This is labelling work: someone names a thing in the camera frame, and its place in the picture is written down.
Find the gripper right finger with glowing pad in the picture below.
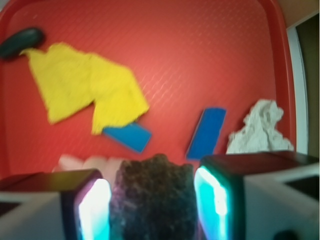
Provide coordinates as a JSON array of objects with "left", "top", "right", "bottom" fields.
[{"left": 194, "top": 151, "right": 320, "bottom": 240}]

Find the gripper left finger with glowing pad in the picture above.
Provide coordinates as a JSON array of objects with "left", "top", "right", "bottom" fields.
[{"left": 0, "top": 168, "right": 112, "bottom": 240}]

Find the brown rough rock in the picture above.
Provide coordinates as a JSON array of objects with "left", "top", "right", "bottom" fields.
[{"left": 109, "top": 154, "right": 198, "bottom": 240}]

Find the crumpled grey-white cloth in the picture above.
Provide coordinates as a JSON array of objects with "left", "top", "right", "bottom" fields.
[{"left": 226, "top": 99, "right": 294, "bottom": 155}]

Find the blue rectangular block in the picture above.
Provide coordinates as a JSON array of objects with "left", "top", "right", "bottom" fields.
[{"left": 186, "top": 107, "right": 227, "bottom": 161}]

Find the blue block under cloth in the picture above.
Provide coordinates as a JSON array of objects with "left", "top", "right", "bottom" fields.
[{"left": 102, "top": 123, "right": 152, "bottom": 154}]

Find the yellow knitted cloth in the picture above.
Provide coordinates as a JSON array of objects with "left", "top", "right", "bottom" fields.
[{"left": 21, "top": 42, "right": 150, "bottom": 135}]

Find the red plastic tray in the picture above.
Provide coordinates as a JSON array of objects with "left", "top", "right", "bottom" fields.
[{"left": 0, "top": 0, "right": 297, "bottom": 178}]

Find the black smooth oval stone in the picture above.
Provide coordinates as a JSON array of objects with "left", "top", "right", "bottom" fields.
[{"left": 0, "top": 27, "right": 45, "bottom": 60}]

